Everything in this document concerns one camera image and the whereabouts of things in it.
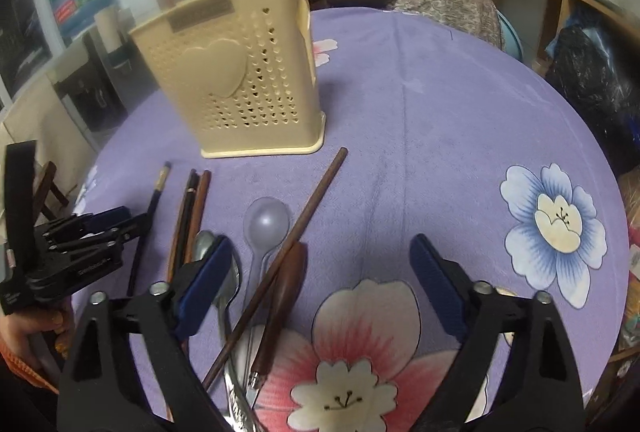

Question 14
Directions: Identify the glass sliding door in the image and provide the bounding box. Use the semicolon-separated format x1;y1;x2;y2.
0;0;67;109

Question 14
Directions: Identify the person's left hand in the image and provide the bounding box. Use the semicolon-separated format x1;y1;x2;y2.
0;301;69;369

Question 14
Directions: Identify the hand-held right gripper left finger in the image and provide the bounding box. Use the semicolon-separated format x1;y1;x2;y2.
56;236;233;432

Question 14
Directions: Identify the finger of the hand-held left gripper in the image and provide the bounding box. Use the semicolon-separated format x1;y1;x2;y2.
42;207;132;237
47;214;151;255

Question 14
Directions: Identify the light blue plastic basin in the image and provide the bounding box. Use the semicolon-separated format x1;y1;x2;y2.
497;16;524;61

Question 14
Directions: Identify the grey water dispenser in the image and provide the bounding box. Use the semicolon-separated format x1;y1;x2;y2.
54;30;135;133

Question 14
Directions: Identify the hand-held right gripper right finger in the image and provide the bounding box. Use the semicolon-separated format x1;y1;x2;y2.
409;234;586;432

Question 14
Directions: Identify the long brown chopstick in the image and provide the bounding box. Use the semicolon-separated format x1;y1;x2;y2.
201;147;349;391

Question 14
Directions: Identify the black plastic bag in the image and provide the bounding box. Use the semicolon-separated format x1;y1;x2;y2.
544;4;640;163

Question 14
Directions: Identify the white paper cup stack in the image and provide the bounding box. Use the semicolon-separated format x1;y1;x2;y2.
94;6;127;68

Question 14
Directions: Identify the wooden handle knife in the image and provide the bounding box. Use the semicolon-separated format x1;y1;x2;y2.
244;241;308;413

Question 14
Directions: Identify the black chopstick with beige band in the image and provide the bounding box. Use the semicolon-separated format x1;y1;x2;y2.
126;162;172;297

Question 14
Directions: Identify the purple floral tablecloth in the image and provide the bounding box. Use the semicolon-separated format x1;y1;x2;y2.
70;4;631;432

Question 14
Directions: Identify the metal spoon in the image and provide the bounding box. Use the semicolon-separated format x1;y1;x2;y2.
194;230;263;432

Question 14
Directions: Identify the wooden shelf unit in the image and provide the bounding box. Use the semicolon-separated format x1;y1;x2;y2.
470;0;640;83

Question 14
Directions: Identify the wooden stool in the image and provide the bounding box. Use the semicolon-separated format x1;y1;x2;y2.
32;161;71;223

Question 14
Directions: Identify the dark brown chopstick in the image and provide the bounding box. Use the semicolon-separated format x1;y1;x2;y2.
166;169;199;283

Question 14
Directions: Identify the cream perforated utensil holder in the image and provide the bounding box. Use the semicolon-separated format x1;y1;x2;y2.
127;0;329;160

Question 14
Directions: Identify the clear plastic spoon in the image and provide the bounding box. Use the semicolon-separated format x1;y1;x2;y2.
235;196;292;388

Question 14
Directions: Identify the floral patterned cloth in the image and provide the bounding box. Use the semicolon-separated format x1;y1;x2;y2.
387;0;504;50

